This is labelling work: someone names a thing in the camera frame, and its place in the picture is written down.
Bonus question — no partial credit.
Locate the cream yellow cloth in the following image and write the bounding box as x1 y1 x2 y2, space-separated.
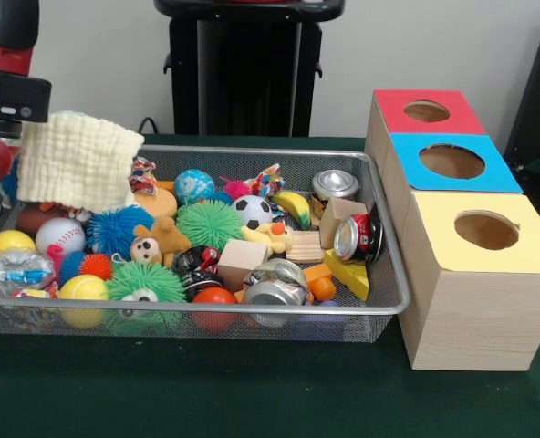
16 110 147 213

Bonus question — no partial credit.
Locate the clear mesh bin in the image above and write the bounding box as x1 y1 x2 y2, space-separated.
0 141 412 343

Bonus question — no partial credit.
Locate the wooden box with three holes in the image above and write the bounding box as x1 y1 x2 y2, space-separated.
366 89 540 372

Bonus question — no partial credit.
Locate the blue spiky ball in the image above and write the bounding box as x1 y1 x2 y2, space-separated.
1 162 21 203
86 204 156 260

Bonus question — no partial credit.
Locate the yellow smiley face ball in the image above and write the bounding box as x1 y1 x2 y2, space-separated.
0 229 37 264

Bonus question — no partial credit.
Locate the crumpled clear plastic bottle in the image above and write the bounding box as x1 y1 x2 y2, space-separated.
0 248 57 295

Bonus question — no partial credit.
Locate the white baseball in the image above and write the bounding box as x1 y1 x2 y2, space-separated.
35 217 88 256

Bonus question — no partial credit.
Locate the plain yellow ball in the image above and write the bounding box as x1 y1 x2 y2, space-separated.
57 274 110 329

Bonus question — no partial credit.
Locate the green spiky ball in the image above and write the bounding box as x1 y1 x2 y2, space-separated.
104 262 187 305
176 200 246 253

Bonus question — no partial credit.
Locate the brown teddy bear toy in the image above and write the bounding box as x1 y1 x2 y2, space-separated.
128 216 192 268

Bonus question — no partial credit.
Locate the orange red ball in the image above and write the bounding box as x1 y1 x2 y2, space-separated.
190 287 239 331

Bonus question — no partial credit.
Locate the black and white soccer ball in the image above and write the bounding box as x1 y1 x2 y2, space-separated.
233 194 276 231

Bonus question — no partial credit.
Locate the crushed silver can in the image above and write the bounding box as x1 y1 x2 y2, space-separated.
241 257 311 328

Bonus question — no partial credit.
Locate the dark green table cloth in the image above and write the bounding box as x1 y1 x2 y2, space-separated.
0 132 540 438

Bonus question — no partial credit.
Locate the yellow wedge block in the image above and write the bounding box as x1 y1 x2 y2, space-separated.
323 248 371 303

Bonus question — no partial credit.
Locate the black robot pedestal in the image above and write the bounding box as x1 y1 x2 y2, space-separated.
154 0 346 138

